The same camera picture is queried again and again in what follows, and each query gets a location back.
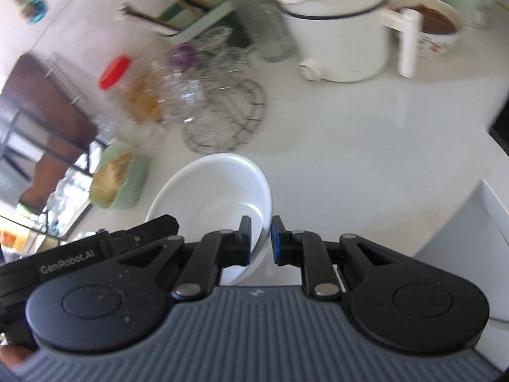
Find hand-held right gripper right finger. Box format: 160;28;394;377
269;215;403;299

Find white electric cooking pot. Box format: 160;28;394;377
266;0;423;83

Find green white utensil holder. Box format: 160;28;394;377
153;0;236;39

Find black metal dish rack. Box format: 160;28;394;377
0;88;108;243

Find clear glass cup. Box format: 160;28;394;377
157;72;208;123
199;26;255;76

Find brown wooden cutting board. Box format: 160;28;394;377
0;53;99;209

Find bundle of chopsticks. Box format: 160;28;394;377
117;0;215;34

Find bowl with brown contents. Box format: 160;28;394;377
387;0;465;60

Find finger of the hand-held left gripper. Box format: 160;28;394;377
97;214;180;253

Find person's left hand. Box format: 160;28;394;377
0;344;36;370

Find green strainer basket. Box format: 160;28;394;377
88;142;151;211

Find dried noodles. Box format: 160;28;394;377
92;152;134;204

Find round wire cup rack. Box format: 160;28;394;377
182;79;268;155

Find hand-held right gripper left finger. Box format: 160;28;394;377
117;215;253;302

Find white ceramic bowl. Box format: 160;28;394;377
145;153;273;287

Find large glass pitcher mug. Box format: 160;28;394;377
234;0;296;63

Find red lid plastic jar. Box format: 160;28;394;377
98;55;164;125

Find purple glass cup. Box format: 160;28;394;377
168;43;198;69

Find ribbed glass mug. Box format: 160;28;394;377
93;111;168;158

